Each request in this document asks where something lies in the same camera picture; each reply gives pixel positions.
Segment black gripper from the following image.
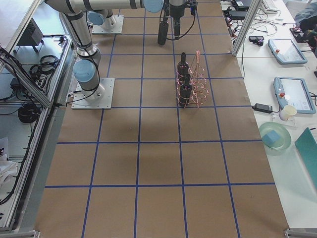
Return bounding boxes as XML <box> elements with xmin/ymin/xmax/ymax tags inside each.
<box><xmin>163</xmin><ymin>0</ymin><xmax>198</xmax><ymax>40</ymax></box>

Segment dark wine bottle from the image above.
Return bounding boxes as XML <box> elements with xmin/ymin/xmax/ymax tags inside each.
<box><xmin>158</xmin><ymin>21</ymin><xmax>169</xmax><ymax>46</ymax></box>
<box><xmin>179</xmin><ymin>74</ymin><xmax>192</xmax><ymax>108</ymax></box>

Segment dark wine bottle in basket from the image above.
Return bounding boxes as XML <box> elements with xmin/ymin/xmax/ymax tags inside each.
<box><xmin>179</xmin><ymin>74</ymin><xmax>192</xmax><ymax>108</ymax></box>

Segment far blue teach pendant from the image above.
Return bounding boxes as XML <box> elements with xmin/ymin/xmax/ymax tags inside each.
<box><xmin>268</xmin><ymin>39</ymin><xmax>308</xmax><ymax>64</ymax></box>

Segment blue teach pendant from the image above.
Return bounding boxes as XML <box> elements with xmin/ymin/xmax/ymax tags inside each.
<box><xmin>273</xmin><ymin>77</ymin><xmax>316</xmax><ymax>115</ymax></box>
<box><xmin>268</xmin><ymin>39</ymin><xmax>308</xmax><ymax>64</ymax></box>

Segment black power adapter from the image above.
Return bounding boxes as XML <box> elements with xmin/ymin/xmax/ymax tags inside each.
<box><xmin>252</xmin><ymin>103</ymin><xmax>273</xmax><ymax>114</ymax></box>

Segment near blue teach pendant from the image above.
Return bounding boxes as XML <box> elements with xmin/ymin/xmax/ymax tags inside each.
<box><xmin>273</xmin><ymin>77</ymin><xmax>316</xmax><ymax>115</ymax></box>

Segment white paper cup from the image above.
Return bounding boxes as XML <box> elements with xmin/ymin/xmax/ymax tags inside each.
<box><xmin>279</xmin><ymin>105</ymin><xmax>297</xmax><ymax>121</ymax></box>

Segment blue foam cube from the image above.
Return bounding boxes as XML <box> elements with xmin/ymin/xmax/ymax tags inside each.
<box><xmin>262</xmin><ymin>130</ymin><xmax>284</xmax><ymax>148</ymax></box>

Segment green glass bowl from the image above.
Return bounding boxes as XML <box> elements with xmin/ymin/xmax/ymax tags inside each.
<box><xmin>259</xmin><ymin>122</ymin><xmax>291</xmax><ymax>156</ymax></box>

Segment teal notebook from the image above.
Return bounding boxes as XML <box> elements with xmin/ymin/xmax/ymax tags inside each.
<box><xmin>295</xmin><ymin>127</ymin><xmax>317</xmax><ymax>189</ymax></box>

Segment black braided cable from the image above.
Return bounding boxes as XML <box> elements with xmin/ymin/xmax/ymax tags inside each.
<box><xmin>165</xmin><ymin>6</ymin><xmax>197</xmax><ymax>41</ymax></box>

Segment copper wire wine basket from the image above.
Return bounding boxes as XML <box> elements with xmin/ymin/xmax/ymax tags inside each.
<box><xmin>176</xmin><ymin>50</ymin><xmax>209</xmax><ymax>108</ymax></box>

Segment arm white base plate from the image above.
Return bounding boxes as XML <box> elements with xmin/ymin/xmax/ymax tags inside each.
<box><xmin>92</xmin><ymin>15</ymin><xmax>124</xmax><ymax>35</ymax></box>
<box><xmin>71</xmin><ymin>78</ymin><xmax>115</xmax><ymax>110</ymax></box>

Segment aluminium frame post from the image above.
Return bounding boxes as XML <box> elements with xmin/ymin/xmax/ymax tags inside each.
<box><xmin>232</xmin><ymin>0</ymin><xmax>262</xmax><ymax>57</ymax></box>

